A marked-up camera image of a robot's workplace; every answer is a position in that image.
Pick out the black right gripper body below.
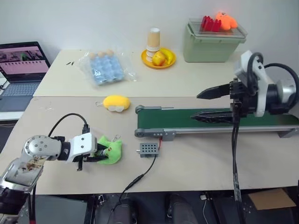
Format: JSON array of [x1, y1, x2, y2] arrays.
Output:
[[229, 78, 258, 118]]

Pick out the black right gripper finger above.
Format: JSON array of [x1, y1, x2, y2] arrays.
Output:
[[190, 110, 235, 124], [196, 84, 232, 100]]

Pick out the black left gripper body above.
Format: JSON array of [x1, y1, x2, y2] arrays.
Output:
[[72, 153, 95, 172]]

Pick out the green plush toy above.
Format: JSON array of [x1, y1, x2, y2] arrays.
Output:
[[93, 135, 124, 165]]

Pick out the green conveyor belt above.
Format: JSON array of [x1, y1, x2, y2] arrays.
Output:
[[134, 105, 299, 142]]

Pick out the yellow plush toy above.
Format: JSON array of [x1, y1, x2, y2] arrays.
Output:
[[103, 94, 131, 113]]

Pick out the red plastic toy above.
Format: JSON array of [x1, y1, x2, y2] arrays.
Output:
[[200, 15, 222, 32]]

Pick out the orange plush toy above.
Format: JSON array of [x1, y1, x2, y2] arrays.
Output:
[[215, 11, 238, 31]]

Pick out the pale green storage bin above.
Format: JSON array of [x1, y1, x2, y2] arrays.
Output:
[[182, 22, 247, 63]]

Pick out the grey perforated control box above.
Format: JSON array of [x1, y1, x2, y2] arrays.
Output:
[[136, 142, 162, 160]]

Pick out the yellow banana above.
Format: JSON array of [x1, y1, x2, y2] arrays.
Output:
[[159, 48, 176, 65]]

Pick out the dark rounded shape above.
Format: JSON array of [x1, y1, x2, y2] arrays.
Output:
[[166, 193, 196, 224], [111, 197, 137, 224]]

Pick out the red yellow apple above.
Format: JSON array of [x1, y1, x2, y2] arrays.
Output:
[[151, 51, 167, 67]]

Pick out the clear bin lid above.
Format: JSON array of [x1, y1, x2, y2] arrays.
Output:
[[186, 15, 248, 40]]

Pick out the yellow plate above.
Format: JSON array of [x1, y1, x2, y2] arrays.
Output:
[[141, 47, 177, 70]]

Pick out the blue egg tray in plastic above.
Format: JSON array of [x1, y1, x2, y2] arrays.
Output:
[[78, 48, 139, 90]]

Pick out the stacked paper cups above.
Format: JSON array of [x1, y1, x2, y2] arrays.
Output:
[[145, 27, 161, 63]]

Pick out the brown cardboard piece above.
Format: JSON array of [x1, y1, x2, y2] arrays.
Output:
[[247, 188, 297, 211]]

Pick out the open laptop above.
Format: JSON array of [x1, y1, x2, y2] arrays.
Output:
[[0, 41, 52, 113]]

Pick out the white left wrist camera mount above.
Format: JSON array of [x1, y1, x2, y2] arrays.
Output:
[[65, 132, 98, 164]]

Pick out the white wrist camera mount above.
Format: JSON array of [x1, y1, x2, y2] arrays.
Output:
[[233, 49, 274, 118], [65, 132, 98, 164]]

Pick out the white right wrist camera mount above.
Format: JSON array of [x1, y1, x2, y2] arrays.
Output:
[[233, 49, 274, 118]]

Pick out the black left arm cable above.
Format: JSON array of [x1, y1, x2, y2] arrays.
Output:
[[47, 113, 91, 138]]

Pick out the black power cable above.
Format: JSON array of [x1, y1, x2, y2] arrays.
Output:
[[118, 154, 158, 204]]

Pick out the black hanging cable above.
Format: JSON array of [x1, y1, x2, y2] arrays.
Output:
[[230, 102, 245, 224]]

